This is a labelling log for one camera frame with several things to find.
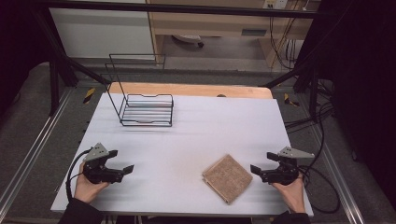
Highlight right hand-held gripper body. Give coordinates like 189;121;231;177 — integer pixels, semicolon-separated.
260;146;316;187

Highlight wooden table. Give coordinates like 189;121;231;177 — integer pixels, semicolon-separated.
106;81;275;100

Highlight black wire rack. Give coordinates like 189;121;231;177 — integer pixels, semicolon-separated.
105;53;175;128

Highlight black floor cables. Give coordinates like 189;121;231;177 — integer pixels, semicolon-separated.
284;78;336;167

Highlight light wooden desk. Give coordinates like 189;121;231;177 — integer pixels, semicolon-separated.
145;0;322;69

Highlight white wall outlet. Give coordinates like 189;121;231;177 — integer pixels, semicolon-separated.
262;0;290;10

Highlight black metal frame bar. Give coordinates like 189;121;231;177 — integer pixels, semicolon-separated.
38;0;322;20

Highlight person's right hand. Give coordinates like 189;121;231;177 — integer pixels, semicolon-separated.
270;173;308;215

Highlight left hand-held gripper cable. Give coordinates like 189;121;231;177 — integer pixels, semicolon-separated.
64;147;93;203

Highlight yellow black floor tape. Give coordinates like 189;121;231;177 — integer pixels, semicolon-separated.
283;92;301;108
82;87;96;105

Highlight office chair base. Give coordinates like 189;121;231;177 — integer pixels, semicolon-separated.
171;34;205;49

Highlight hand-held gripper cable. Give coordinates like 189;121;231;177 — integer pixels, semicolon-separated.
64;147;93;203
298;163;341;215

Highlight black curtain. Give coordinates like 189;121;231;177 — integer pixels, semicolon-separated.
0;0;52;113
318;0;396;213

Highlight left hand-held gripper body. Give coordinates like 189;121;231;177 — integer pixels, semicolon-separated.
81;142;124;185

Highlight white foam sheet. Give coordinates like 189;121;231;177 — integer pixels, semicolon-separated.
49;92;315;218

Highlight black metal frame strut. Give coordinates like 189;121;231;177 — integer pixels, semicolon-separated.
262;60;322;123
31;8;112;117

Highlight hanging desk cables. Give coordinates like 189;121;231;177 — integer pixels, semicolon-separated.
268;14;297;72

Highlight aluminium floor rail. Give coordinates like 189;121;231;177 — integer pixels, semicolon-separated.
306;122;366;224
0;88;75;217

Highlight white cabinet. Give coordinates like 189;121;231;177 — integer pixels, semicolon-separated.
48;0;156;60

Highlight person's left hand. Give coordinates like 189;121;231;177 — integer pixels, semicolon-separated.
74;161;110;205

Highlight right hand-held gripper cable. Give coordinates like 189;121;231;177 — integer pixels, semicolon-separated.
298;163;341;215

